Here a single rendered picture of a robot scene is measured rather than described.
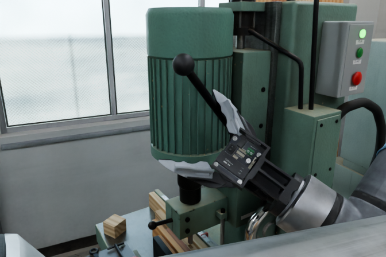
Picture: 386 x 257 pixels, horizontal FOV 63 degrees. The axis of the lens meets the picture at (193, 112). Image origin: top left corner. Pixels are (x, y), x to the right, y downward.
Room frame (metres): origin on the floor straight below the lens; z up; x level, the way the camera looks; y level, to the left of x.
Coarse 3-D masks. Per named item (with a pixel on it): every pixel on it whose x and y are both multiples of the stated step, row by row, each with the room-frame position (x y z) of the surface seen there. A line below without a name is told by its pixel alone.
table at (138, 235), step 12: (132, 216) 0.84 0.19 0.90; (144, 216) 0.84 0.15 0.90; (96, 228) 0.78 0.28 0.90; (132, 228) 0.78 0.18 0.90; (144, 228) 0.78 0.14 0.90; (108, 240) 0.73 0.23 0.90; (120, 240) 0.73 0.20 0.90; (132, 240) 0.73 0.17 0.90; (144, 240) 0.73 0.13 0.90; (144, 252) 0.68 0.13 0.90
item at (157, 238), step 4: (156, 236) 0.62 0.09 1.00; (156, 240) 0.61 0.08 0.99; (160, 240) 0.61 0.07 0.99; (156, 244) 0.60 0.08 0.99; (160, 244) 0.60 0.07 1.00; (164, 244) 0.60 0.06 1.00; (156, 248) 0.60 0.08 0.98; (160, 248) 0.59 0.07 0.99; (164, 248) 0.58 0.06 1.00; (168, 248) 0.58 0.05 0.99; (156, 252) 0.61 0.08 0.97; (160, 252) 0.59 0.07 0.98; (164, 252) 0.57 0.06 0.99; (168, 252) 0.57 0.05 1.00; (156, 256) 0.61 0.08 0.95
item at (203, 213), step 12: (204, 192) 0.69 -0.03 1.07; (216, 192) 0.69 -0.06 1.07; (168, 204) 0.65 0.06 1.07; (180, 204) 0.64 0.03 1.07; (192, 204) 0.64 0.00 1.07; (204, 204) 0.64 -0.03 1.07; (216, 204) 0.66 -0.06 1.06; (168, 216) 0.65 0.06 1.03; (180, 216) 0.60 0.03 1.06; (192, 216) 0.62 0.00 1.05; (204, 216) 0.64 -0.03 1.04; (216, 216) 0.66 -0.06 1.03; (180, 228) 0.60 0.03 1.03; (192, 228) 0.62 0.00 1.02; (204, 228) 0.64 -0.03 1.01
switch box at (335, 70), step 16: (336, 32) 0.68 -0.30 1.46; (352, 32) 0.67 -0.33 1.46; (368, 32) 0.70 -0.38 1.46; (320, 48) 0.71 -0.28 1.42; (336, 48) 0.67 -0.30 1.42; (352, 48) 0.67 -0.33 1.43; (368, 48) 0.70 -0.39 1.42; (320, 64) 0.70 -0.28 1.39; (336, 64) 0.67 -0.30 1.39; (352, 64) 0.68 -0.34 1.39; (320, 80) 0.70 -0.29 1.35; (336, 80) 0.67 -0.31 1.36; (336, 96) 0.66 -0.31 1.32
